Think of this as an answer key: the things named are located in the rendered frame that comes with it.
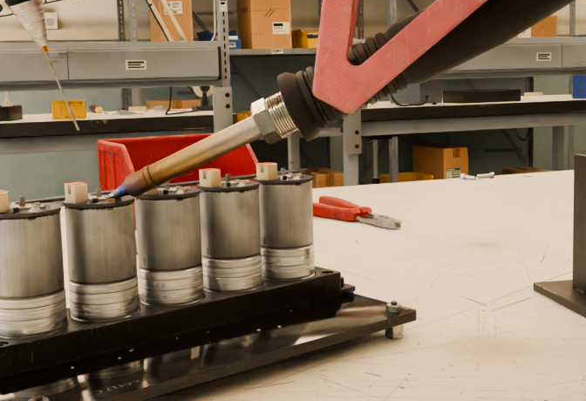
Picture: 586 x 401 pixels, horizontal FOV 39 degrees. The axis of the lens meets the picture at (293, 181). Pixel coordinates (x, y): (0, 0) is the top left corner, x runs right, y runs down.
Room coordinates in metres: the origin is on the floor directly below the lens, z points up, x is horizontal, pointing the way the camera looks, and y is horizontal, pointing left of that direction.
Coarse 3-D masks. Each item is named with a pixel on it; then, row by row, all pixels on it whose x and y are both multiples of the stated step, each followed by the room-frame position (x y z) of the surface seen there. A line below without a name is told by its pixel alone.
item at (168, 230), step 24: (144, 216) 0.31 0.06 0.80; (168, 216) 0.30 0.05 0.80; (192, 216) 0.31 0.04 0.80; (144, 240) 0.31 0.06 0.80; (168, 240) 0.30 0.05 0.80; (192, 240) 0.31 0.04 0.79; (144, 264) 0.31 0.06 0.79; (168, 264) 0.30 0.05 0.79; (192, 264) 0.31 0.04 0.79; (144, 288) 0.31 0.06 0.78; (168, 288) 0.30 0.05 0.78; (192, 288) 0.31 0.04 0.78
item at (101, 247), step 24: (72, 216) 0.29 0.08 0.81; (96, 216) 0.29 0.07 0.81; (120, 216) 0.29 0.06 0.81; (72, 240) 0.29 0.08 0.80; (96, 240) 0.29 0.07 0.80; (120, 240) 0.29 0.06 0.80; (72, 264) 0.29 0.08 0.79; (96, 264) 0.29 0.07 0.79; (120, 264) 0.29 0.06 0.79; (72, 288) 0.29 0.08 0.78; (96, 288) 0.28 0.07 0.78; (120, 288) 0.29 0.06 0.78; (72, 312) 0.29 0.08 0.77; (96, 312) 0.28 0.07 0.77; (120, 312) 0.29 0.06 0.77
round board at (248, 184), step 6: (222, 180) 0.34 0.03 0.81; (234, 180) 0.34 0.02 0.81; (240, 180) 0.34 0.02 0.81; (246, 180) 0.34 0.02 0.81; (252, 180) 0.34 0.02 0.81; (198, 186) 0.33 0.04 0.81; (222, 186) 0.32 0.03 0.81; (228, 186) 0.32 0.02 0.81; (234, 186) 0.32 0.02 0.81; (246, 186) 0.32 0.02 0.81; (252, 186) 0.32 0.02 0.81; (258, 186) 0.33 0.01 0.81
